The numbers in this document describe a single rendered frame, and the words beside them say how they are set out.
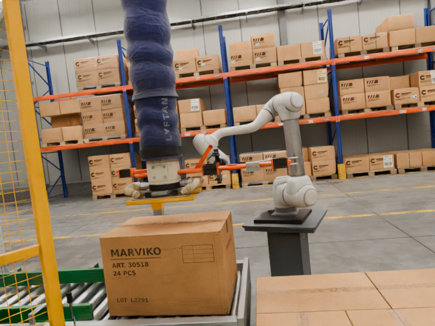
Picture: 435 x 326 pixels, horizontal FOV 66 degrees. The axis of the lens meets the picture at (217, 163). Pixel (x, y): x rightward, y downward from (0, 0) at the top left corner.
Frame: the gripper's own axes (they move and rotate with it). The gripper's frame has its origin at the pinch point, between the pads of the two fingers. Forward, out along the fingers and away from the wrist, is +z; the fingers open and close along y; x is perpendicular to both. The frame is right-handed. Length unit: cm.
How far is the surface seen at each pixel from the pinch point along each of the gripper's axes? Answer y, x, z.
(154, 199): 9.7, 28.5, 28.5
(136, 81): -48, 31, 24
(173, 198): 10.2, 18.8, 28.9
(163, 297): 56, 28, 36
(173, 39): -320, 184, -830
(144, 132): -23.5, 30.9, 23.4
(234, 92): -139, 23, -828
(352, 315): 67, -57, 41
